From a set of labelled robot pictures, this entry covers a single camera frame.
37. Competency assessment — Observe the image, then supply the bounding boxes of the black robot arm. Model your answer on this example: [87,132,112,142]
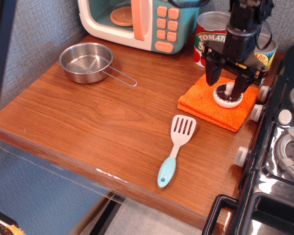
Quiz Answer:
[202,0,274,100]

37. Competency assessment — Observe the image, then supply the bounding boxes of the white drain cover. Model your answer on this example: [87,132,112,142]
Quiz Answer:
[213,82,243,109]

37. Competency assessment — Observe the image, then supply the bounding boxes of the white spatula teal handle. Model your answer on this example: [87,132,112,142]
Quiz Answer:
[157,115,196,188]

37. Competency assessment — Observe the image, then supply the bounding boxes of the orange microwave plate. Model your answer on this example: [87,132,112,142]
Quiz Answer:
[110,6,133,27]

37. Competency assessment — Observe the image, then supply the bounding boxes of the teal toy microwave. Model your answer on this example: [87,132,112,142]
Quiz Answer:
[77,0,199,54]

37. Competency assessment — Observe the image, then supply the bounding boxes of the orange cloth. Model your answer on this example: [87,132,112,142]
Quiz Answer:
[177,75,260,132]

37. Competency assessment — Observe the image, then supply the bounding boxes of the pineapple slices can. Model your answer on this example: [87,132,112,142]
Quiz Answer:
[254,33,278,70]

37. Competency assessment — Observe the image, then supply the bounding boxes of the black toy stove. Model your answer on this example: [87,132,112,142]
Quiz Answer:
[202,45,294,235]

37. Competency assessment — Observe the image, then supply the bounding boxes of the small steel pan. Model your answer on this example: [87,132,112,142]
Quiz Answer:
[59,43,137,87]

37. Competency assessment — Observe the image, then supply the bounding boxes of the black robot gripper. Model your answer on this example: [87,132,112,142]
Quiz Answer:
[202,23,269,100]

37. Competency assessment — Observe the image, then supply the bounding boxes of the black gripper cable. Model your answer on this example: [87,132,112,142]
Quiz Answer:
[168,0,274,51]

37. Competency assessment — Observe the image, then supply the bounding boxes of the tomato sauce can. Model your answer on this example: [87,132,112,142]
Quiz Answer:
[193,11,230,68]

